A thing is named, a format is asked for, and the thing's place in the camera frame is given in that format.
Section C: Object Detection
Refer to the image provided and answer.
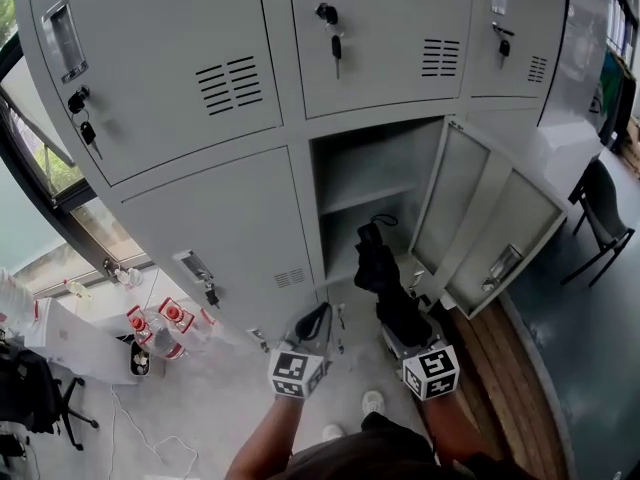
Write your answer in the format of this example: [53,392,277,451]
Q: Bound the black jacket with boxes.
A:
[612,62,639,154]

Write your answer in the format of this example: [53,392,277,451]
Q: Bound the person's left forearm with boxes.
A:
[224,392,306,479]

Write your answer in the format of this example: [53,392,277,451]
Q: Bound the person's right forearm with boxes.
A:
[422,392,481,462]

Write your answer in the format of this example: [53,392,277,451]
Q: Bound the green garment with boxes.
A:
[597,52,624,134]

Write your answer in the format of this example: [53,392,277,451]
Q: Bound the small grey trash bin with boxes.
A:
[128,340,152,380]

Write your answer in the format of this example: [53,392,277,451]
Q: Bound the grey metal locker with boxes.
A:
[12,0,571,364]

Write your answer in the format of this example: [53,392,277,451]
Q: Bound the white cardboard box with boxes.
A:
[22,295,134,387]

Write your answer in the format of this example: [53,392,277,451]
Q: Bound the white floor cable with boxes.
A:
[109,382,200,479]

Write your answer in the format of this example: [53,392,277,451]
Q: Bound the person's right white shoe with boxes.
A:
[360,390,386,417]

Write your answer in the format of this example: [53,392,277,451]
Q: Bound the black umbrella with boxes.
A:
[353,213,434,349]

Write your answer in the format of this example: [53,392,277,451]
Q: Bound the shelf with binders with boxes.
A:
[602,0,640,69]

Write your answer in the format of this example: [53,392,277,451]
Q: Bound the black framed window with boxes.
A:
[0,0,151,279]

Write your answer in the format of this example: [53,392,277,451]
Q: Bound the person's shirt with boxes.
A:
[219,410,501,480]

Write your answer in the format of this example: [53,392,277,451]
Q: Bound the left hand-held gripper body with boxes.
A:
[268,337,332,401]

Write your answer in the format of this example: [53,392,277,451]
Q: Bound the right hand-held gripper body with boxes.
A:
[387,339,460,402]

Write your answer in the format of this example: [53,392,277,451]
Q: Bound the black office chair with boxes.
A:
[0,340,100,452]

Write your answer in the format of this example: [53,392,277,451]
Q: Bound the wooden plank platform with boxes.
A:
[439,297,561,480]

